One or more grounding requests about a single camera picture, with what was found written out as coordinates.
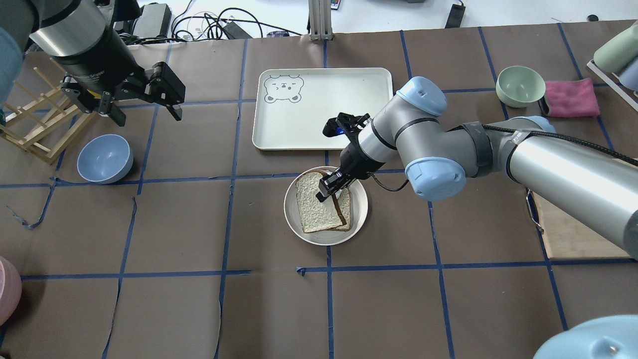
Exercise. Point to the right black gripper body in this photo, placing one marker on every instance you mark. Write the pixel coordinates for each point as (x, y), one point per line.
(355, 164)

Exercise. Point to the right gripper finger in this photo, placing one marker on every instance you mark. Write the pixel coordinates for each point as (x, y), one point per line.
(330, 184)

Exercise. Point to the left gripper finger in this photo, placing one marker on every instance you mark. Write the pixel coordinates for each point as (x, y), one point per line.
(157, 85)
(107, 108)

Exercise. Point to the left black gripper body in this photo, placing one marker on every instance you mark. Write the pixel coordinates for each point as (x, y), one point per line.
(96, 66)

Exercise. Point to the bread slice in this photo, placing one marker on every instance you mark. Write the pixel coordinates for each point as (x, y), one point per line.
(316, 216)
(344, 201)

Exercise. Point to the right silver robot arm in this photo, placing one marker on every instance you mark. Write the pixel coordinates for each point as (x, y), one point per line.
(593, 184)

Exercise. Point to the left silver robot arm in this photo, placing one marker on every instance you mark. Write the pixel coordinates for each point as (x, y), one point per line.
(63, 29)

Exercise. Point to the bread slice on plate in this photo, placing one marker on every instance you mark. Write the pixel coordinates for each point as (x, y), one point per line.
(344, 201)

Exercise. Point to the cream round plate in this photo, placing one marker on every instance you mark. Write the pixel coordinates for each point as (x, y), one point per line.
(359, 206)

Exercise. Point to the blue bowl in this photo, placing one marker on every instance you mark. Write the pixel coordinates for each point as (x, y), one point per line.
(105, 159)

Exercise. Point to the wooden dish rack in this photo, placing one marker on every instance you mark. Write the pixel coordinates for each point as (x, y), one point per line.
(39, 117)

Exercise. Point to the white bear tray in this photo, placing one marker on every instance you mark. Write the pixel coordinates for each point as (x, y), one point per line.
(294, 105)

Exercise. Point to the green bowl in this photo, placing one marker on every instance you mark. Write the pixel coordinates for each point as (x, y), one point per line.
(519, 86)

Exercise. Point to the pink bowl with ice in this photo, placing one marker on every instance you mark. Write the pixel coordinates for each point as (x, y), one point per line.
(10, 289)

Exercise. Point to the wooden cutting board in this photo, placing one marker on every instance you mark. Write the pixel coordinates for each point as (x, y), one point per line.
(564, 237)

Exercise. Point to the pink cloth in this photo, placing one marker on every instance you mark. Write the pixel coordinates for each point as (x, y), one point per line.
(569, 99)

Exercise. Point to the green hanging mug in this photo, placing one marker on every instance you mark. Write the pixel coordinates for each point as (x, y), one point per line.
(619, 51)

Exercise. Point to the aluminium frame post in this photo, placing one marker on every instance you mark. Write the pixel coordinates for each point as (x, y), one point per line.
(320, 20)

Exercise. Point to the white wire cup rack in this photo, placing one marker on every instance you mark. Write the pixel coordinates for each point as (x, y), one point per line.
(613, 83)

